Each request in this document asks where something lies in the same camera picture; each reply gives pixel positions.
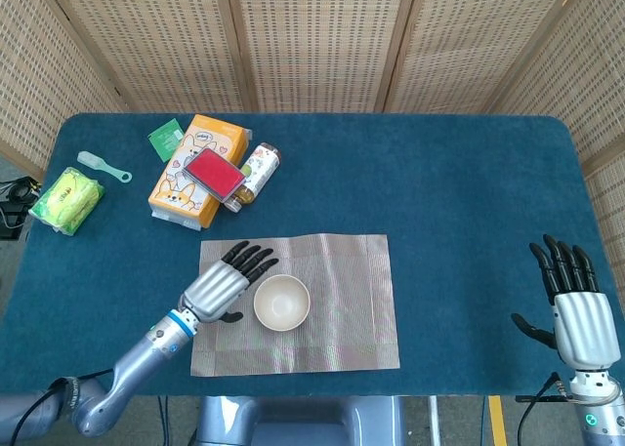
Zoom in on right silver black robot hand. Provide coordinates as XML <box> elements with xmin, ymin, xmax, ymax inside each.
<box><xmin>511</xmin><ymin>234</ymin><xmax>624</xmax><ymax>374</ymax></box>

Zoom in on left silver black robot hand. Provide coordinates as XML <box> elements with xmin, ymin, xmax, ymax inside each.
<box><xmin>179</xmin><ymin>240</ymin><xmax>280</xmax><ymax>325</ymax></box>

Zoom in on white bowl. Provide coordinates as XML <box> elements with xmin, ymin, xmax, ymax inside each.
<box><xmin>252</xmin><ymin>273</ymin><xmax>312</xmax><ymax>332</ymax></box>

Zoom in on brown woven placemat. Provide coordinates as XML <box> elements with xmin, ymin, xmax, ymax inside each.
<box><xmin>189</xmin><ymin>233</ymin><xmax>402</xmax><ymax>379</ymax></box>

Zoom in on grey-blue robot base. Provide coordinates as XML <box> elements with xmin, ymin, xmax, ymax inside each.
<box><xmin>194</xmin><ymin>395</ymin><xmax>406</xmax><ymax>446</ymax></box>

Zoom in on red flat case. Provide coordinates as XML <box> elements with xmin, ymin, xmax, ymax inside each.
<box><xmin>182</xmin><ymin>147</ymin><xmax>246</xmax><ymax>204</ymax></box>

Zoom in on tea bottle with label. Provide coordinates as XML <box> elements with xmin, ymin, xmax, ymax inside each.
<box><xmin>223</xmin><ymin>142</ymin><xmax>283</xmax><ymax>214</ymax></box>

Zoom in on orange corgi tissue pack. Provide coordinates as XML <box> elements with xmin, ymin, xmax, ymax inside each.
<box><xmin>147</xmin><ymin>114</ymin><xmax>254</xmax><ymax>232</ymax></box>

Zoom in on green sachet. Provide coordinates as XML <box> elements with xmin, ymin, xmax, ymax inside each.
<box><xmin>147</xmin><ymin>116</ymin><xmax>186</xmax><ymax>163</ymax></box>

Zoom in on mint green brush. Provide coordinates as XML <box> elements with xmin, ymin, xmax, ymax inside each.
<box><xmin>76</xmin><ymin>150</ymin><xmax>133</xmax><ymax>185</ymax></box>

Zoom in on green yellow wipes pack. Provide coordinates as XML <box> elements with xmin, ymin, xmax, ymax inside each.
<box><xmin>27</xmin><ymin>166</ymin><xmax>105</xmax><ymax>236</ymax></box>

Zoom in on white table leg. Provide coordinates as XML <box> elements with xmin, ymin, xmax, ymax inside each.
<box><xmin>427</xmin><ymin>395</ymin><xmax>443</xmax><ymax>446</ymax></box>

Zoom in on blue felt table cover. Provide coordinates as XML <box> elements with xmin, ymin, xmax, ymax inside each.
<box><xmin>0</xmin><ymin>112</ymin><xmax>625</xmax><ymax>398</ymax></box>

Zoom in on bamboo folding screen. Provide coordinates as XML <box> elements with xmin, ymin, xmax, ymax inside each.
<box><xmin>0</xmin><ymin>0</ymin><xmax>625</xmax><ymax>291</ymax></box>

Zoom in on black table edge bracket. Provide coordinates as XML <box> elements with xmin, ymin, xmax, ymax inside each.
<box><xmin>515</xmin><ymin>394</ymin><xmax>573</xmax><ymax>404</ymax></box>

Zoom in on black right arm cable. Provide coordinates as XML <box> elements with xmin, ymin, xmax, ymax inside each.
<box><xmin>517</xmin><ymin>371</ymin><xmax>563</xmax><ymax>446</ymax></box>

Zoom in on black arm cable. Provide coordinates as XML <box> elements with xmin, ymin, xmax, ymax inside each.
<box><xmin>517</xmin><ymin>371</ymin><xmax>563</xmax><ymax>446</ymax></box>
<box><xmin>9</xmin><ymin>367</ymin><xmax>116</xmax><ymax>446</ymax></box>

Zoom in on black cable under table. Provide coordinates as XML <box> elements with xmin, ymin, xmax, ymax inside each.
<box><xmin>155</xmin><ymin>395</ymin><xmax>170</xmax><ymax>446</ymax></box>

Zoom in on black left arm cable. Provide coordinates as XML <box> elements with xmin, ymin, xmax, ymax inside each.
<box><xmin>9</xmin><ymin>367</ymin><xmax>116</xmax><ymax>446</ymax></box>

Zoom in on black floor cables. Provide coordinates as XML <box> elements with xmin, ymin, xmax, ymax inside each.
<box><xmin>0</xmin><ymin>175</ymin><xmax>43</xmax><ymax>242</ymax></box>

